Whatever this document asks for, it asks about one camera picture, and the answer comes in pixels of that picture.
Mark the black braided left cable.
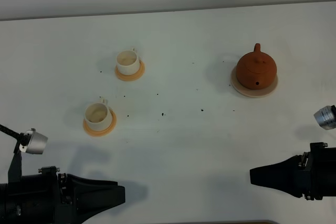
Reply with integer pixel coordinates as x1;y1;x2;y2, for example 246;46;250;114
0;123;22;141

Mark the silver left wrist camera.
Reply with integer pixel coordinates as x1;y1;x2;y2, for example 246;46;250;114
19;128;48;155

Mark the beige round teapot saucer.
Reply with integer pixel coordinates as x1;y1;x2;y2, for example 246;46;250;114
230;67;278;98

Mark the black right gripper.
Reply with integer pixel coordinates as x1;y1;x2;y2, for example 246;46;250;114
249;142;335;200

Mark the white teacup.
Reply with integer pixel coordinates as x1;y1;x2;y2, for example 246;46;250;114
116;49;140;76
84;98;113;132

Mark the near white teacup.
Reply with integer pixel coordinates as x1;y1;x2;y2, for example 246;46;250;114
84;98;113;132

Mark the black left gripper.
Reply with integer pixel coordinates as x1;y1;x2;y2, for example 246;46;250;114
1;166;125;223

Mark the near orange coaster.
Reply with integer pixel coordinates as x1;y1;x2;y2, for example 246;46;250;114
82;108;117;137

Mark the orange coaster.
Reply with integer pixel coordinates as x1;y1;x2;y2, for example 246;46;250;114
82;108;117;137
114;60;145;81

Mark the brown clay teapot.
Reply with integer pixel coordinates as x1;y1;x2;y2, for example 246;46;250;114
236;43;277;90

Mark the far white teacup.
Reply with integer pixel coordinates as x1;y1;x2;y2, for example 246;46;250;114
116;49;140;76

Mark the far orange coaster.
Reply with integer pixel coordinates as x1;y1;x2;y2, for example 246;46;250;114
114;60;145;81

